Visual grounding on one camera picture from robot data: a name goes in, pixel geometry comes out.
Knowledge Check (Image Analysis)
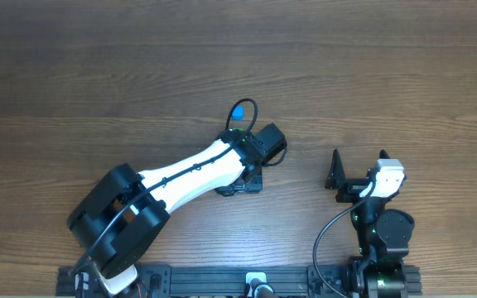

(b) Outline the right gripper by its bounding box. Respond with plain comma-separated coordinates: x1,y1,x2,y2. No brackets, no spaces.
325,148,392,204

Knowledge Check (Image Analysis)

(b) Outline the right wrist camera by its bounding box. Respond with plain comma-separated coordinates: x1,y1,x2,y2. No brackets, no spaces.
358,158,406,199

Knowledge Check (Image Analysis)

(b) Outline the mounting rail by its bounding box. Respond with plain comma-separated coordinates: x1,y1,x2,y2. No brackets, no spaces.
55,264,423,298

